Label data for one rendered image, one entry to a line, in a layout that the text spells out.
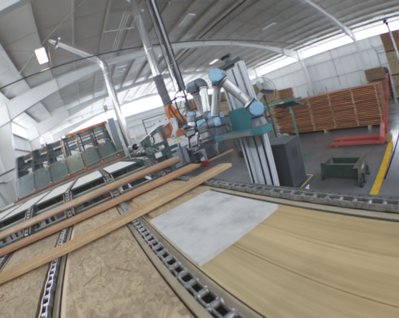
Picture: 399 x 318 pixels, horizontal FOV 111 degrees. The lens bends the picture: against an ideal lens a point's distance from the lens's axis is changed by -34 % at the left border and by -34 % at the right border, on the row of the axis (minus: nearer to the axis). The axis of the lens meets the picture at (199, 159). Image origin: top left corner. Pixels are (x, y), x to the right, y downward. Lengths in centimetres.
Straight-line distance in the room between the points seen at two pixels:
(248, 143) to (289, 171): 53
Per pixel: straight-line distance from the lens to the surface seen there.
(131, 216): 137
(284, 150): 212
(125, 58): 1371
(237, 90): 166
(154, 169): 261
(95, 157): 712
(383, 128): 440
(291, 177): 221
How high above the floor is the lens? 130
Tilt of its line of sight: 10 degrees down
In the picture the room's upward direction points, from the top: 18 degrees counter-clockwise
